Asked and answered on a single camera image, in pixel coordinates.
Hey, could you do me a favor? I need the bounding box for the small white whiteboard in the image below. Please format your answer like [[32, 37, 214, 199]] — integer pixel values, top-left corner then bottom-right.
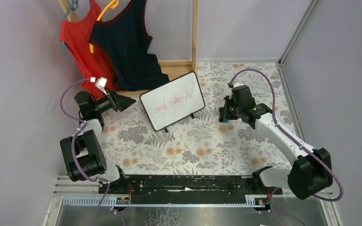
[[140, 72, 206, 131]]

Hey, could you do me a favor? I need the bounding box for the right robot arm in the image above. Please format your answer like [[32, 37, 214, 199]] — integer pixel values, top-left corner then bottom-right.
[[219, 82, 334, 200]]

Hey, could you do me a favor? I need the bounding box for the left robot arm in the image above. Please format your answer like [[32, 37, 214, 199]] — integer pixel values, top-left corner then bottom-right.
[[60, 90, 136, 182]]

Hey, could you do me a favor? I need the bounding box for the floral table mat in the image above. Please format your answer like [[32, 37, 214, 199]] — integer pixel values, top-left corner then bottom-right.
[[100, 62, 295, 175]]

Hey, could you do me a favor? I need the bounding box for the red tank top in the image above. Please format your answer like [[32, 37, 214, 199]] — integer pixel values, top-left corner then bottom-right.
[[68, 0, 120, 98]]

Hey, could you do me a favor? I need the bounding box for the wooden clothes rack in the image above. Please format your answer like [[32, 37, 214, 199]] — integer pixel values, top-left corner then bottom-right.
[[58, 0, 198, 80]]

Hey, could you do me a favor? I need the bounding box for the navy tank top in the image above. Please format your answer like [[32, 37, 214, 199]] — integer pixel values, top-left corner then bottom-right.
[[89, 0, 169, 91]]

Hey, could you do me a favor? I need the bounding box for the orange clothes hanger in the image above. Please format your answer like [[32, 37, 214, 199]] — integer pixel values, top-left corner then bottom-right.
[[89, 0, 120, 54]]

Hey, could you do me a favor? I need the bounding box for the teal clothes hanger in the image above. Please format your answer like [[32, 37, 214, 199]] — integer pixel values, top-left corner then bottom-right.
[[59, 0, 79, 55]]

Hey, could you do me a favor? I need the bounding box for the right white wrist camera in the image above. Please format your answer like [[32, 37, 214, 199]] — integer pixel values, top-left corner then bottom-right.
[[227, 82, 244, 89]]

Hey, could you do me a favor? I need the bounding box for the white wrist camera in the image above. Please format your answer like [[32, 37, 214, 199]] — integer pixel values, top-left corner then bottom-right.
[[90, 77, 107, 95], [227, 82, 244, 89]]

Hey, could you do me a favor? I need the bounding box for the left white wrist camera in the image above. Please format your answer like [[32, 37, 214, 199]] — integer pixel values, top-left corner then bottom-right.
[[90, 77, 107, 95]]

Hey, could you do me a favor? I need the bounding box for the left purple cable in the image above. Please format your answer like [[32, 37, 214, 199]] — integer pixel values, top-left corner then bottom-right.
[[59, 78, 126, 226]]

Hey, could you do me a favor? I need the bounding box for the black mounting base plate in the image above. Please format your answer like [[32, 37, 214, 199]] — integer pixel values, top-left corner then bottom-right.
[[98, 175, 282, 205]]

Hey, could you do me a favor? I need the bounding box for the aluminium rail frame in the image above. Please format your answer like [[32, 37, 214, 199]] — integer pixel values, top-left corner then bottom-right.
[[43, 175, 342, 226]]

